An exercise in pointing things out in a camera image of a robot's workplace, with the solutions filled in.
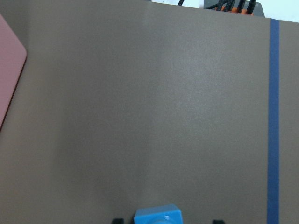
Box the small blue block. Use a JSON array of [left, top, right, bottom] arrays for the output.
[[134, 204, 184, 224]]

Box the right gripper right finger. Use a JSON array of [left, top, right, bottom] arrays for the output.
[[212, 219, 225, 224]]

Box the pink plastic box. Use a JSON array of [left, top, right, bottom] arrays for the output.
[[0, 16, 27, 125]]

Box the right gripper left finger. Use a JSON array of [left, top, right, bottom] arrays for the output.
[[112, 218, 124, 224]]

